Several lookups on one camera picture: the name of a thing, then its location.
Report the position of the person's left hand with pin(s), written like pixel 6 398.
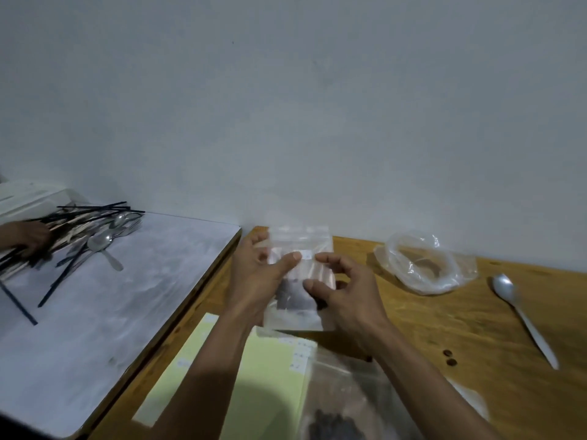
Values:
pixel 250 288

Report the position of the person's right hand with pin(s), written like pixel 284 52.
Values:
pixel 355 306

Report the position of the person's right thumb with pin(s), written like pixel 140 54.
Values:
pixel 317 290

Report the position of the person's left thumb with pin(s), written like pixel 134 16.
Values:
pixel 286 265

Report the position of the small clear zip bag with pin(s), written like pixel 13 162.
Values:
pixel 302 242

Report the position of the person's left forearm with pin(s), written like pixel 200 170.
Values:
pixel 206 380

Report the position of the person's right forearm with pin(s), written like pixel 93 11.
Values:
pixel 422 389

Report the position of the dark beans in small bag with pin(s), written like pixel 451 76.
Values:
pixel 293 295

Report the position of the large clear plastic bag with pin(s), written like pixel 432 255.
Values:
pixel 348 384

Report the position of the pale yellow paper sheet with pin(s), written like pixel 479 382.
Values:
pixel 270 384

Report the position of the crumpled clear plastic bag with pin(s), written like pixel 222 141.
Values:
pixel 424 265

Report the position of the dark beans in large bag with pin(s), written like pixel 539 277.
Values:
pixel 334 428

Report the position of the silver metal spoon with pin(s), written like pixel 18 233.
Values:
pixel 523 311
pixel 103 247

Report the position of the pile of mixed cutlery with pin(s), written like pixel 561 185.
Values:
pixel 87 219

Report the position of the black chopstick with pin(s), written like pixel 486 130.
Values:
pixel 64 277
pixel 18 304

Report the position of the white box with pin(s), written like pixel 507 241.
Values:
pixel 32 199

